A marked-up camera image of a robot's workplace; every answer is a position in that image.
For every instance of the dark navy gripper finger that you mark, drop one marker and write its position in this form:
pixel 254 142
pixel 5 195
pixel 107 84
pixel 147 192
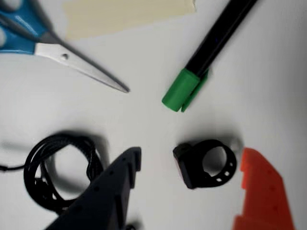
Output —
pixel 105 191

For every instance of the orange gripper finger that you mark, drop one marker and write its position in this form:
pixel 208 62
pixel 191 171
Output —
pixel 263 196

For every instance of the green and black marker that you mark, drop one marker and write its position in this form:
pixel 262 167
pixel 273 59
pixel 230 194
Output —
pixel 211 48

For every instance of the long beige masking tape strip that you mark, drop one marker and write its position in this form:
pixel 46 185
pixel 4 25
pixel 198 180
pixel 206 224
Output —
pixel 120 16

